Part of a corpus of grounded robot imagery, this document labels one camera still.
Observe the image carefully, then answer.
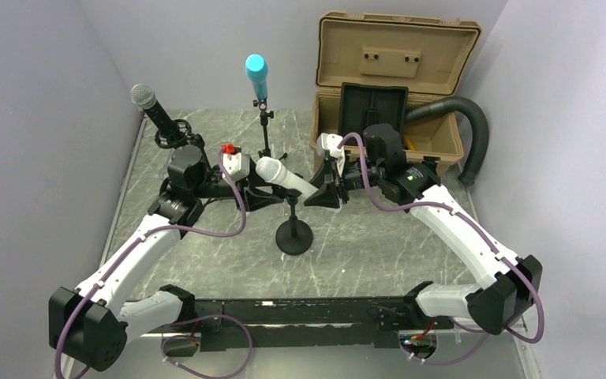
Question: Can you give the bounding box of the black tripod stand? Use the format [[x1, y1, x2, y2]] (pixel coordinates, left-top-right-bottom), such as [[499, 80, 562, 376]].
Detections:
[[155, 118, 209, 164], [252, 99, 275, 158]]

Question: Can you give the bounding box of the black microphone silver grille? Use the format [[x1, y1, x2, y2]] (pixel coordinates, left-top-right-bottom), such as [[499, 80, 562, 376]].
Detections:
[[130, 84, 174, 128]]

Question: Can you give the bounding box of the black round base mic stand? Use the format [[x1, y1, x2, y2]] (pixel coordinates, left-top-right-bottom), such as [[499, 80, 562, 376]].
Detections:
[[275, 189, 314, 256]]

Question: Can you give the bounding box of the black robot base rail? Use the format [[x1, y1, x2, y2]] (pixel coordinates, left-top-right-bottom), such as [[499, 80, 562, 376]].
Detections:
[[156, 295, 452, 352]]

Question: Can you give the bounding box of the black tripod stand left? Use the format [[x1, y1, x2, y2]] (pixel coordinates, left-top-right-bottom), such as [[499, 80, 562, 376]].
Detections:
[[155, 118, 209, 164]]

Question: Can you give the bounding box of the yellow handled screwdriver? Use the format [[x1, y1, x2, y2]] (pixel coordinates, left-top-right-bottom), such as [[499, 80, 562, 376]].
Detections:
[[403, 137, 416, 151]]

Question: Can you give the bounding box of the black tripod stand centre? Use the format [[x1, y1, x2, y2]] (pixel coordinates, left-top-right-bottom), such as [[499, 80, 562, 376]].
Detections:
[[252, 99, 275, 158]]

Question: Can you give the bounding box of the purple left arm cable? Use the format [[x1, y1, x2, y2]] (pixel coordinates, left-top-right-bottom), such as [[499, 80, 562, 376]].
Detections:
[[54, 148, 254, 379]]

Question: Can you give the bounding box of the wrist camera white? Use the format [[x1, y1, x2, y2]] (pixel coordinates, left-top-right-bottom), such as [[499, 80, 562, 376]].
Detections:
[[316, 133, 346, 176], [220, 144, 252, 182]]

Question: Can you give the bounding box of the white microphone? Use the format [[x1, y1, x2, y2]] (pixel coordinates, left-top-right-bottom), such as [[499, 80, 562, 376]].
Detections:
[[265, 169, 317, 199]]

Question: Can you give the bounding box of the black tool tray insert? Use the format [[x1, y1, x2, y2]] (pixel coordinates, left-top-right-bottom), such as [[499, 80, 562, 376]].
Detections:
[[338, 82, 409, 137]]

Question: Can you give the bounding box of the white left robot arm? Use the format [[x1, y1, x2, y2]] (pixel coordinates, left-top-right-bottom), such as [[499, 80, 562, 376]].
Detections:
[[48, 145, 286, 378]]

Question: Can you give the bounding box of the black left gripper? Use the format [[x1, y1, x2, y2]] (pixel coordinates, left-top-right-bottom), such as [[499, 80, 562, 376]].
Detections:
[[193, 156, 284, 212]]

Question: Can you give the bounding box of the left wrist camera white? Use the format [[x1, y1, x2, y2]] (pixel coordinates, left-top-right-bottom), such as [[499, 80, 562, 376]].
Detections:
[[220, 144, 252, 182]]

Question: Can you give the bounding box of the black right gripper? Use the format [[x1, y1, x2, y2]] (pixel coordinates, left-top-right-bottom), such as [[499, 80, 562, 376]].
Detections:
[[304, 157, 385, 208]]

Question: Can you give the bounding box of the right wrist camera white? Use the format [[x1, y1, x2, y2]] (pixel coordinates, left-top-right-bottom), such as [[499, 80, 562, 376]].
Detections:
[[316, 133, 346, 176]]

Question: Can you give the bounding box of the tan plastic toolbox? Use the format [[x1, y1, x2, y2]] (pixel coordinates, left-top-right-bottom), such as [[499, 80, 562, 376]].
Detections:
[[309, 11, 482, 175]]

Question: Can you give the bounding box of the black corrugated hose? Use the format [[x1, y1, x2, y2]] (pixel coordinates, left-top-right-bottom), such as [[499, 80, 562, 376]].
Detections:
[[405, 96, 490, 186]]

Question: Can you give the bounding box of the cyan microphone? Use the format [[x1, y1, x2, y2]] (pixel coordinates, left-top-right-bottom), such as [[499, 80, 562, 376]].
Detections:
[[245, 54, 268, 102]]

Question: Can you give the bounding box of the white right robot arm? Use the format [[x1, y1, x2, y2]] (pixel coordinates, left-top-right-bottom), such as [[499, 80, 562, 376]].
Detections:
[[305, 124, 544, 343]]

